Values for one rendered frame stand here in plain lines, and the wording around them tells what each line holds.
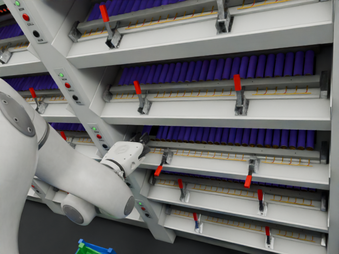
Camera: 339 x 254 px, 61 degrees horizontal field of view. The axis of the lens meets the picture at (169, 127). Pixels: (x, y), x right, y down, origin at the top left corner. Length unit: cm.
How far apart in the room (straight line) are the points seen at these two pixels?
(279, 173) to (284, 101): 21
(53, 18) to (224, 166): 59
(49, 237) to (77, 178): 117
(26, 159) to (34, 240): 152
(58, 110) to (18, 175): 73
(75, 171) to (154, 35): 34
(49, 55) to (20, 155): 56
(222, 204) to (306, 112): 47
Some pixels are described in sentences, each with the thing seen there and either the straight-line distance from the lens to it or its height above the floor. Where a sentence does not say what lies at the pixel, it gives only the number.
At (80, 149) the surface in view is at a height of 55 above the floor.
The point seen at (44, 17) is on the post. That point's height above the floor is 104.
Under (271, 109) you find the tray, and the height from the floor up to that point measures 74.
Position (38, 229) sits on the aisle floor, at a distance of 187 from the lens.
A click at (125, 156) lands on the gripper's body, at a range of 80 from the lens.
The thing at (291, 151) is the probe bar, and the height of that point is 58.
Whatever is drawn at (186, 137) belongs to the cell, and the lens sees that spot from 90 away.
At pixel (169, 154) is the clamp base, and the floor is 56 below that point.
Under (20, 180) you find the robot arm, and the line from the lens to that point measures 33.
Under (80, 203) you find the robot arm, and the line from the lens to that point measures 71.
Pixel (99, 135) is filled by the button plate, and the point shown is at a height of 66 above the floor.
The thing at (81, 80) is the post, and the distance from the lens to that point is 84.
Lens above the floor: 115
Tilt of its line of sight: 36 degrees down
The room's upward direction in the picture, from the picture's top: 22 degrees counter-clockwise
